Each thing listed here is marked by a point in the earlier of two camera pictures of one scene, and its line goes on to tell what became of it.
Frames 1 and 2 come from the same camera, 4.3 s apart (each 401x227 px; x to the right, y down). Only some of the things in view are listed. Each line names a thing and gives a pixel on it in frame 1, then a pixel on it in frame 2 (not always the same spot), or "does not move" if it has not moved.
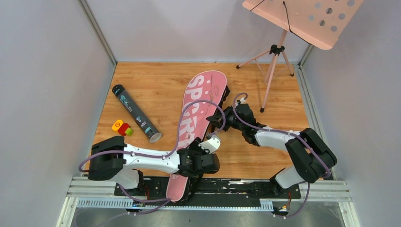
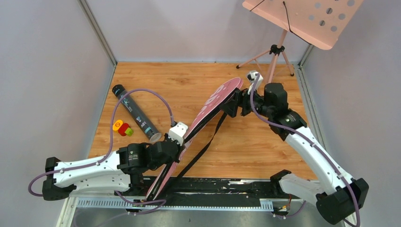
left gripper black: (194, 147) → (175, 147)
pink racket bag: (199, 121) → (220, 96)
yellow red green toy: (123, 128) does not move
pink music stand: (319, 22) does not move
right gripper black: (217, 118) → (231, 107)
